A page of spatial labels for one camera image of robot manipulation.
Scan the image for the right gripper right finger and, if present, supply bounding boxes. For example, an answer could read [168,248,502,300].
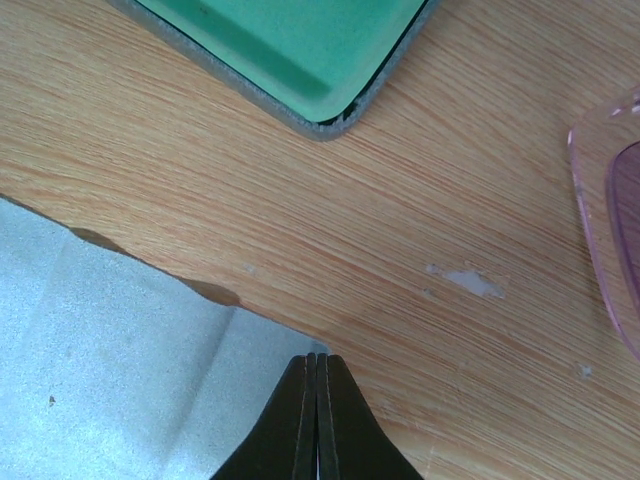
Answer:
[316,354,421,479]

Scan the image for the grey glasses case green lining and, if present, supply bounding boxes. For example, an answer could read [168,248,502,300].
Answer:
[112,1,439,141]

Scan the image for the light blue cleaning cloth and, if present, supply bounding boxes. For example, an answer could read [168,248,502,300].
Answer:
[1,201,326,479]

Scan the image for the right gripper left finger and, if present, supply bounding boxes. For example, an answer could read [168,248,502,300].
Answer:
[213,353,317,479]

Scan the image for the pink sunglasses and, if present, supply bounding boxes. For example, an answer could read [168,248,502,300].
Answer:
[567,87,639,357]

